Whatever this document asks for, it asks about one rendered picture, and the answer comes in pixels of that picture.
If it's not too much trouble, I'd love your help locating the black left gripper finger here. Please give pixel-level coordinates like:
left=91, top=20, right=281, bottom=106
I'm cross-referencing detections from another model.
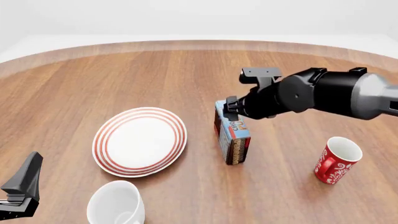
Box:
left=0, top=151, right=44, bottom=202

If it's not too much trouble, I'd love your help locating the chocolate pudding box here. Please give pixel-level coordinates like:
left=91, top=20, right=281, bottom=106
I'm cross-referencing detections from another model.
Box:
left=213, top=99, right=252, bottom=166

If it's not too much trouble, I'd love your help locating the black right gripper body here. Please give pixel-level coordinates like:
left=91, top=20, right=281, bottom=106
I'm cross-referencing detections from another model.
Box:
left=224, top=95, right=250, bottom=119

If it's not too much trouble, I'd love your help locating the white plate with red rings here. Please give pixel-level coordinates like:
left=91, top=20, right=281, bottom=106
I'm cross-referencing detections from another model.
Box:
left=91, top=106, right=188, bottom=178

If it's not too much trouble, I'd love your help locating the red mug with white pattern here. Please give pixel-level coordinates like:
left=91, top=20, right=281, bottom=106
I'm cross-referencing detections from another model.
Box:
left=313, top=136, right=364, bottom=185

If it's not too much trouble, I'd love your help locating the small flat plate on stalk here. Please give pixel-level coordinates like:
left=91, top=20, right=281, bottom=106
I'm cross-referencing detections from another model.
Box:
left=238, top=67, right=283, bottom=89

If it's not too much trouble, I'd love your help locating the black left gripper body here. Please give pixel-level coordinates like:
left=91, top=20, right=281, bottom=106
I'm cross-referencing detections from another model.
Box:
left=0, top=192, right=40, bottom=220

